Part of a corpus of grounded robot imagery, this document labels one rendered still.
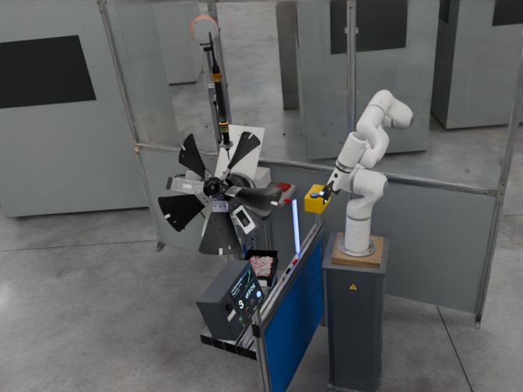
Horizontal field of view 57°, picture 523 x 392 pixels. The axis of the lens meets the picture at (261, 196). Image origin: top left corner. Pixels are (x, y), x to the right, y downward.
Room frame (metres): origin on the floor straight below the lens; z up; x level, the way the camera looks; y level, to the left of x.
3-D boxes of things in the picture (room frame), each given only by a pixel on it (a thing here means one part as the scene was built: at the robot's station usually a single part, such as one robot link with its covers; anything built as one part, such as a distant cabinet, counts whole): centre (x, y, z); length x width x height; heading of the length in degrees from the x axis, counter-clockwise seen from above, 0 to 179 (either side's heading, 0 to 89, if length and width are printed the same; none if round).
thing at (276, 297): (1.96, -0.12, 0.82); 0.90 x 0.04 x 0.08; 151
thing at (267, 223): (2.76, -0.02, 0.42); 0.04 x 0.04 x 0.83; 61
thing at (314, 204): (2.31, -0.31, 1.02); 0.16 x 0.10 x 0.11; 151
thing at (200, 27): (2.94, 0.22, 1.88); 0.16 x 0.07 x 0.16; 96
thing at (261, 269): (1.98, 0.06, 0.84); 0.19 x 0.14 x 0.05; 166
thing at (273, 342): (1.96, -0.12, 0.45); 0.82 x 0.02 x 0.66; 151
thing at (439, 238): (2.85, -0.21, 0.50); 2.59 x 0.03 x 0.91; 61
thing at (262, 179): (2.83, 0.03, 0.92); 0.17 x 0.16 x 0.11; 151
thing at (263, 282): (1.98, 0.05, 0.85); 0.22 x 0.17 x 0.07; 166
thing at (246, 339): (2.47, 0.17, 0.04); 0.62 x 0.45 x 0.08; 151
